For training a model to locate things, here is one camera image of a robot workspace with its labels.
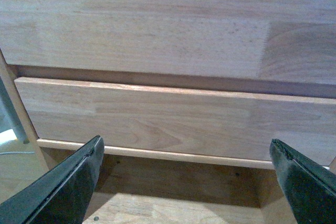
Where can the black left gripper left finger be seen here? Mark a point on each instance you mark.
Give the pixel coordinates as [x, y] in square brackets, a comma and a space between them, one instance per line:
[63, 194]

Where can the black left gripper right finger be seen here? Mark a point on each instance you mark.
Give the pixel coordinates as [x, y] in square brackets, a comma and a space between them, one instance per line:
[308, 187]

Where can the lower wooden drawer front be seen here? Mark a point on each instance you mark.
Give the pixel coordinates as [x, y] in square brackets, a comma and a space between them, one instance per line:
[200, 122]

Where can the wooden drawer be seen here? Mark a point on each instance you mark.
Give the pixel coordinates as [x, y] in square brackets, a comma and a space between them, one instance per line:
[200, 122]
[274, 40]

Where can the grey metal leg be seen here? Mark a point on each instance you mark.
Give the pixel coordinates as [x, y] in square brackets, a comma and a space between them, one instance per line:
[11, 127]

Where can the upper wooden drawer front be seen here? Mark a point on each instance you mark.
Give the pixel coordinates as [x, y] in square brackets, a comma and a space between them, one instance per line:
[274, 40]

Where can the wooden drawer cabinet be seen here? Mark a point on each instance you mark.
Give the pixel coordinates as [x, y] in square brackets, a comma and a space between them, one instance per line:
[138, 185]

